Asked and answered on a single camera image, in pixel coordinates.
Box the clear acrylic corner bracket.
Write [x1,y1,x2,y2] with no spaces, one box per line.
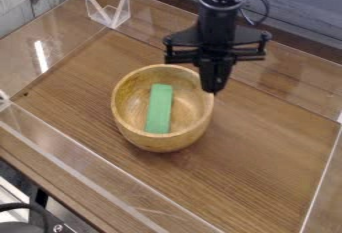
[84,0,131,29]

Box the green rectangular block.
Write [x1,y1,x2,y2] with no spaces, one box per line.
[144,84,174,134]

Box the clear acrylic front barrier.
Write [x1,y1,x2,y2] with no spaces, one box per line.
[0,90,223,233]

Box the black table leg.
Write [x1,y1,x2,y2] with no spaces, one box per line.
[35,188,48,208]

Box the black device with knob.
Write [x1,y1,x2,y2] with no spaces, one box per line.
[28,210,77,233]

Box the brown wooden bowl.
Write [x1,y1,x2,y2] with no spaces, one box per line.
[111,64,214,153]

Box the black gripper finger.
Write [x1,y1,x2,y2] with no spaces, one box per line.
[199,57,235,94]

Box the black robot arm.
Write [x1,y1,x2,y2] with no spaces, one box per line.
[163,0,271,94]

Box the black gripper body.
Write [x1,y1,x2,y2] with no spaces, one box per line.
[163,0,271,65]

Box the black cable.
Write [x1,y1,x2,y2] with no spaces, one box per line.
[0,202,45,233]

